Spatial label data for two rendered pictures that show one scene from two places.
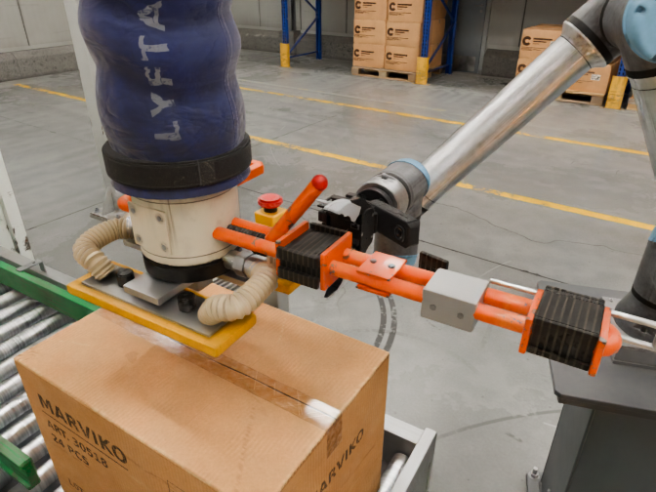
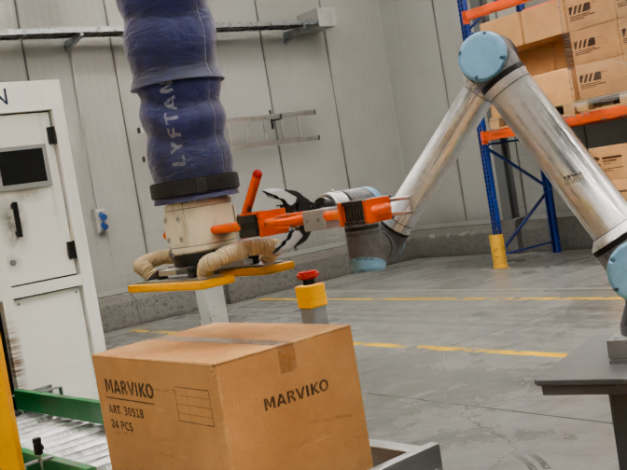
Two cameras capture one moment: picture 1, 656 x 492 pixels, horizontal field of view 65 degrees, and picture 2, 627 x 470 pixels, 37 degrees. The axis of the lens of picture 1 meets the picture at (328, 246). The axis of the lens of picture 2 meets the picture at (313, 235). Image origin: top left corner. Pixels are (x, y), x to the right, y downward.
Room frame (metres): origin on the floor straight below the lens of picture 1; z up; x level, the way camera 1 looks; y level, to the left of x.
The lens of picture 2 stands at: (-1.41, -0.81, 1.29)
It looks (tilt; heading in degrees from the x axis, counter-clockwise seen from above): 3 degrees down; 19
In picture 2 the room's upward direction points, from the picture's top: 9 degrees counter-clockwise
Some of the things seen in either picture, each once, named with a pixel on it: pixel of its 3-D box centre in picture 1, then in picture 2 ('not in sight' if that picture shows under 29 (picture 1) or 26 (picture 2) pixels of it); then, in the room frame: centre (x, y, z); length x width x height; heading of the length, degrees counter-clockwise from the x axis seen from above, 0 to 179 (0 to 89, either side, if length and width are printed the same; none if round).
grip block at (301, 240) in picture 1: (314, 254); (262, 223); (0.67, 0.02, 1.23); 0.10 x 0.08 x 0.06; 150
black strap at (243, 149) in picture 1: (181, 151); (195, 186); (0.79, 0.23, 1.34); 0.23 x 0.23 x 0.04
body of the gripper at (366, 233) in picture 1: (355, 218); (305, 214); (0.79, -0.05, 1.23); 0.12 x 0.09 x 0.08; 150
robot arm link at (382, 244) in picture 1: (395, 235); (367, 248); (0.95, -0.14, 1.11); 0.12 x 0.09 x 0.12; 174
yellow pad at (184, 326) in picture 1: (156, 296); (178, 278); (0.71, 0.28, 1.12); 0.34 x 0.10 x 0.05; 60
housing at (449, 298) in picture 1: (454, 299); (324, 218); (0.56, -0.17, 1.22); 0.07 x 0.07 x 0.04; 60
